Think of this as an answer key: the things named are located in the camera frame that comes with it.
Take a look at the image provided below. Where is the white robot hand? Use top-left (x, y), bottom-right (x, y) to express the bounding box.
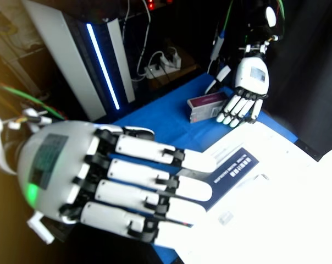
top-left (206, 56), bottom-right (270, 129)
top-left (17, 120), bottom-right (218, 248)

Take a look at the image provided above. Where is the maroon card box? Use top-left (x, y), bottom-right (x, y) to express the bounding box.
top-left (187, 92), bottom-right (229, 124)

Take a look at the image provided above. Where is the navy calculator box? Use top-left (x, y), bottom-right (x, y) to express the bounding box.
top-left (154, 139), bottom-right (260, 229)

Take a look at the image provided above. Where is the black backdrop cloth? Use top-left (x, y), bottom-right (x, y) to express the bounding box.
top-left (262, 0), bottom-right (332, 163)

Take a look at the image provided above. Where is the white power strip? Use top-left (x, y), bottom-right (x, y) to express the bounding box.
top-left (143, 47), bottom-right (182, 80)

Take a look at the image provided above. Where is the blue table cloth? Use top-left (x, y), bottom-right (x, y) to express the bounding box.
top-left (110, 71), bottom-right (300, 264)

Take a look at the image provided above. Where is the white computer tower blue light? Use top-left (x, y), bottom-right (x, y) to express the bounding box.
top-left (21, 0), bottom-right (136, 123)

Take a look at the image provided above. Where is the white cable connector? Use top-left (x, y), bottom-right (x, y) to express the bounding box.
top-left (209, 30), bottom-right (226, 61)

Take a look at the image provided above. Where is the thin green cable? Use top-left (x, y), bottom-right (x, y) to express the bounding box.
top-left (223, 0), bottom-right (236, 32)
top-left (0, 81), bottom-right (67, 121)

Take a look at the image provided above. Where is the white power cable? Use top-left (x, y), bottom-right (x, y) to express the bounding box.
top-left (136, 0), bottom-right (152, 81)

